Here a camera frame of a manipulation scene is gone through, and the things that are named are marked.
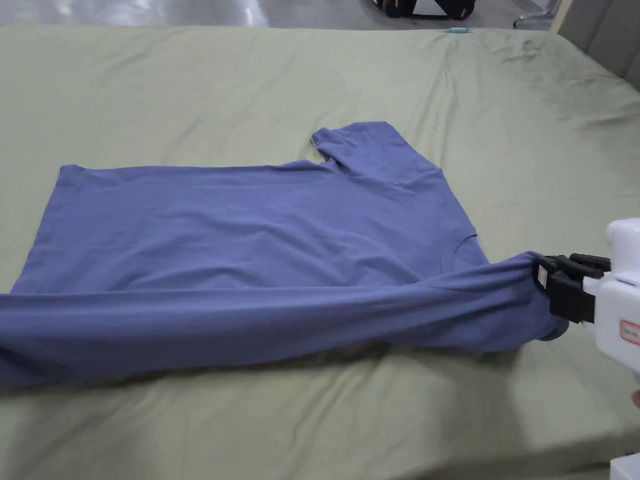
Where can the black equipment case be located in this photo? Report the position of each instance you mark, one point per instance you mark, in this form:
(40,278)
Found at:
(456,8)
(395,7)

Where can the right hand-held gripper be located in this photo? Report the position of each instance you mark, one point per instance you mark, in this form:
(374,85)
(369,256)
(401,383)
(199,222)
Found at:
(617,310)

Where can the blue shirt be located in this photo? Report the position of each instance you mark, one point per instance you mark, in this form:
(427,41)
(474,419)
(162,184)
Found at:
(250,240)

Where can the person's right hand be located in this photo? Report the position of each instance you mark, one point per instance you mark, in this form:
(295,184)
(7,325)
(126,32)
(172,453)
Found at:
(633,400)

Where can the bed with pale green sheet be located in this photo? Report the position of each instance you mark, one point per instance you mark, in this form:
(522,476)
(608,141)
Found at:
(200,90)

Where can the grey padded headboard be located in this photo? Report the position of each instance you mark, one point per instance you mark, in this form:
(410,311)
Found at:
(605,35)

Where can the small pale blue clip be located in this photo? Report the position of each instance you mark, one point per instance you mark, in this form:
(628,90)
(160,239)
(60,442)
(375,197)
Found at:
(459,31)

